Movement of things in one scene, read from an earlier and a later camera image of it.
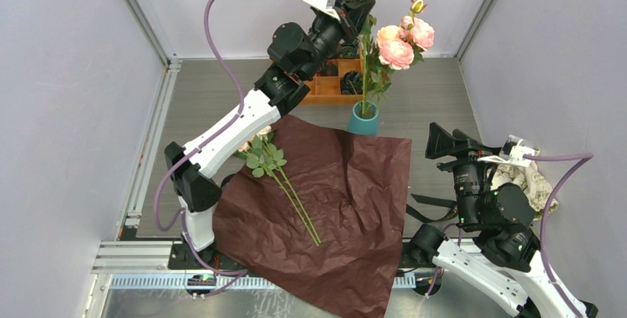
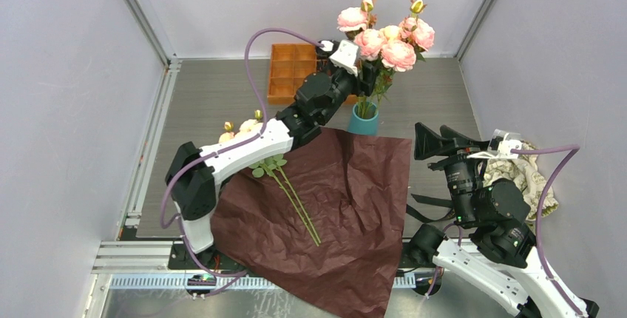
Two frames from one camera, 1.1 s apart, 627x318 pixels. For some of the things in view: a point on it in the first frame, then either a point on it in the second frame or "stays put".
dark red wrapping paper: (353, 188) stays put
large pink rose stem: (401, 52) stays put
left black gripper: (353, 15) to (365, 86)
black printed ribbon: (441, 203) stays put
